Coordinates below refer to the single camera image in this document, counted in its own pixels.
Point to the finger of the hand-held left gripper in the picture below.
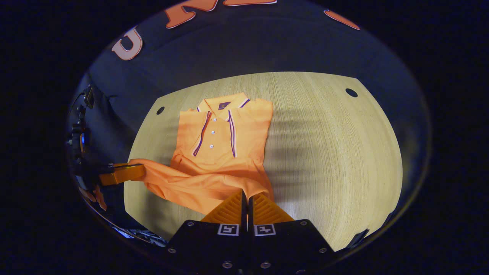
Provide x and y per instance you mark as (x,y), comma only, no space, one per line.
(126,172)

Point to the black backdrop cloth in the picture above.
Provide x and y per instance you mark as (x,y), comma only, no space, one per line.
(267,46)

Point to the orange T-shirt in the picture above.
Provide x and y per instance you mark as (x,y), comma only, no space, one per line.
(214,160)

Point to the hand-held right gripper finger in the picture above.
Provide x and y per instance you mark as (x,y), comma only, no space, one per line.
(250,214)
(244,210)

